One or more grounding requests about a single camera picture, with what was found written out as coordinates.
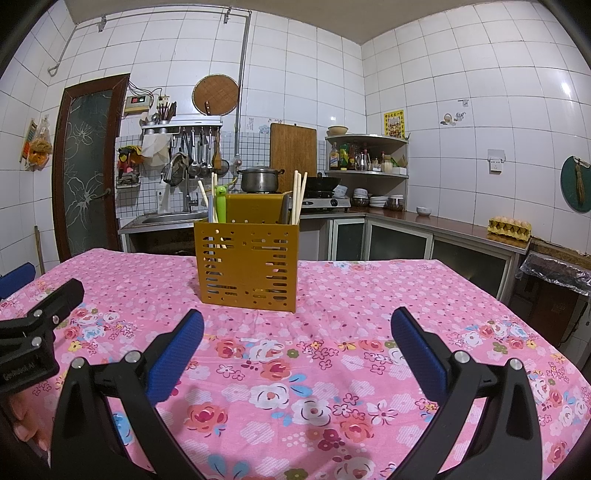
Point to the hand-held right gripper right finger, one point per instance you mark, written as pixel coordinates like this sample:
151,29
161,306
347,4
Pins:
420,355

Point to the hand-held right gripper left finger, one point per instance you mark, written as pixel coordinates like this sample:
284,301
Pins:
175,355

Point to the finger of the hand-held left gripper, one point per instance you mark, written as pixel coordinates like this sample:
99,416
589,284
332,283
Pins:
64,295
16,279

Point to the yellow slotted utensil holder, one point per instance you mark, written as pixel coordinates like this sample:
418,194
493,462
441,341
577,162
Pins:
249,258

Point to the light blue plastic spoon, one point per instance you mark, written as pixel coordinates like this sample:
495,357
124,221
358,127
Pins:
210,210

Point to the wooden chopstick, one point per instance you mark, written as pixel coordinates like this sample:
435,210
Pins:
214,182
202,191
295,194
302,194

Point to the metal cup with utensils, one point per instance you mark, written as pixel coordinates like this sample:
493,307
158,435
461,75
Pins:
164,113

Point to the person's left hand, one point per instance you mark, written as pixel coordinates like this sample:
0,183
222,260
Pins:
27,429

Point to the wooden stick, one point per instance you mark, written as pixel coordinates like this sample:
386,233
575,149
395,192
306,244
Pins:
39,249

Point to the pink floral tablecloth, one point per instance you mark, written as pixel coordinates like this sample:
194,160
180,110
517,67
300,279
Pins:
369,295

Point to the kitchen counter cabinet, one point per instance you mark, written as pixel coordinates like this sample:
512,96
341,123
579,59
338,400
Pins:
406,240

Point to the brown framed glass door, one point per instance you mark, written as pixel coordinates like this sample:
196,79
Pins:
87,166

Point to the stainless steel sink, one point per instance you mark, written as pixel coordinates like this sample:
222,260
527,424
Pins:
173,218

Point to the hanging plastic bags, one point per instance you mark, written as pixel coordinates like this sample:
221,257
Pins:
39,147

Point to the small white bowl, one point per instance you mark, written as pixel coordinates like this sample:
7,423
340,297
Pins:
424,211

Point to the trash bin with plastic liner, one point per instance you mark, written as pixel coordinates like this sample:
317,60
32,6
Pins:
558,286

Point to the yellow egg carton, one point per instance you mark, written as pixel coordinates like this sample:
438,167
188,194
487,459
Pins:
509,228

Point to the metal sink faucet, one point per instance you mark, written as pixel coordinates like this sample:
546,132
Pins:
188,196

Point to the stack of white plates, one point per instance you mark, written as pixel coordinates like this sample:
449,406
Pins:
378,201

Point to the white hanging cloth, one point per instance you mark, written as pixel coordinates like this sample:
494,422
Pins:
154,147

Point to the gas stove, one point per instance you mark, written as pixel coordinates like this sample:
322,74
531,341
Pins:
323,201

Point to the white corner shelf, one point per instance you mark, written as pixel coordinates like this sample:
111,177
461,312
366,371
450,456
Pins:
369,174

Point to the hanging metal ladle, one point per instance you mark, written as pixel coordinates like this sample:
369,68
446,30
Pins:
203,159

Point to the stainless steel pot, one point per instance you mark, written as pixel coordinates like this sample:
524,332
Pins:
258,179

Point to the black wok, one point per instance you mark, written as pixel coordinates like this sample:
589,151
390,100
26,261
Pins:
323,182

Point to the hanging wooden spatula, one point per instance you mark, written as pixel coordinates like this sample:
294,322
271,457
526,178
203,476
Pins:
217,154

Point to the wooden cutting board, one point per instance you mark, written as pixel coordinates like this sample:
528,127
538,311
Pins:
293,152

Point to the beige bowl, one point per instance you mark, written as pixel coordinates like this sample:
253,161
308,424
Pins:
338,130

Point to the round bamboo lid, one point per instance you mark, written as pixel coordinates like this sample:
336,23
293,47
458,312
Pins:
216,94

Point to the wall caddy with gloves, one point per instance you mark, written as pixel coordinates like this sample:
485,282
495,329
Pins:
127,166

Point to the wall mounted electric meter box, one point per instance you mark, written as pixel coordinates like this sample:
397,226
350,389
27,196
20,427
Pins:
137,105

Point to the metal wall utensil rack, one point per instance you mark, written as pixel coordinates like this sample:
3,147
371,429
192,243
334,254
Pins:
182,125

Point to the yellow wall poster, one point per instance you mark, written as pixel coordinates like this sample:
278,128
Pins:
395,123

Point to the round green wall plaque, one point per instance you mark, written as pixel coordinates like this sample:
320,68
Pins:
577,182

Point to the vertical metal wall pipe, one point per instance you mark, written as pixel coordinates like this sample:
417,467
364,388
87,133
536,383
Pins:
240,92

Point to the overhead metal rail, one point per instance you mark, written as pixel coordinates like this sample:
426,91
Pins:
138,18

